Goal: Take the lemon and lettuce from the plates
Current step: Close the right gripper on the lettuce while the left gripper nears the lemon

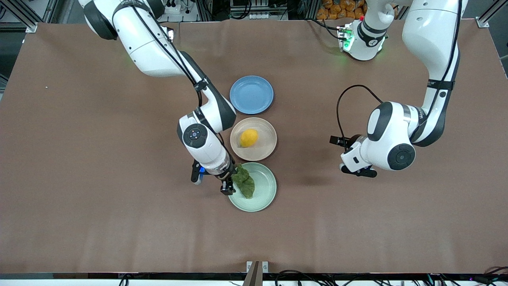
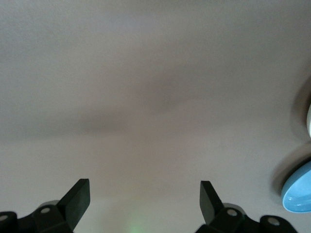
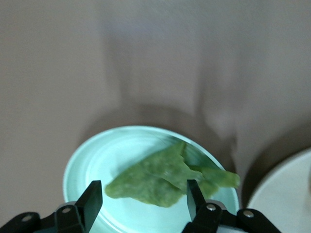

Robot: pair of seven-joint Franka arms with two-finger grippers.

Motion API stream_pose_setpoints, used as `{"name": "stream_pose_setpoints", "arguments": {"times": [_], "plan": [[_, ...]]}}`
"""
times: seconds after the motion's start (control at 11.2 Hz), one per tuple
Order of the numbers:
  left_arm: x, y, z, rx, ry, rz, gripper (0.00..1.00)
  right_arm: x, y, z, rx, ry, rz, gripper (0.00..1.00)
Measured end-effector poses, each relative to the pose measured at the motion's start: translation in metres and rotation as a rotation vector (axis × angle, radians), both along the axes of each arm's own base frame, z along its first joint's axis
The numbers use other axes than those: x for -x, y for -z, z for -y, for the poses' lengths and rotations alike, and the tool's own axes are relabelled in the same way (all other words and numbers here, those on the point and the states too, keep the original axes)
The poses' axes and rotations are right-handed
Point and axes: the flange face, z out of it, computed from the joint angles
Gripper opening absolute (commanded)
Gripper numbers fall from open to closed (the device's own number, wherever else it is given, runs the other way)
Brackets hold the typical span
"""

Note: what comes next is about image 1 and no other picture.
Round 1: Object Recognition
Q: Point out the bag of orange items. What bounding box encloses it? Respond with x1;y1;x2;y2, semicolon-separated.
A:
317;0;368;20

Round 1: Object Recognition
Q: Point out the beige plate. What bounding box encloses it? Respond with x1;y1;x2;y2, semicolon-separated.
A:
230;117;277;162

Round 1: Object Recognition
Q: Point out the blue plate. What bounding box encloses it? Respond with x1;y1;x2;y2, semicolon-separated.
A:
229;75;274;115

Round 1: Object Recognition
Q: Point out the brown table cover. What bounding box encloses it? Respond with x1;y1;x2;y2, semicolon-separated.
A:
0;18;508;274

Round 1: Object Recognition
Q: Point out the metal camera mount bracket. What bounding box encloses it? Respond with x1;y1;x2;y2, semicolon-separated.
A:
246;261;269;286

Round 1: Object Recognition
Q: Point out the yellow lemon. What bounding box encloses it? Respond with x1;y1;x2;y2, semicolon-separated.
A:
239;129;259;148

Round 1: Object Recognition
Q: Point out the pale green plate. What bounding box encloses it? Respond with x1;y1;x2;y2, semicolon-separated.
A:
227;162;277;213

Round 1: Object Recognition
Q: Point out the green lettuce leaf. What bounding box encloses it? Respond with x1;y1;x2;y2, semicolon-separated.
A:
231;164;256;199

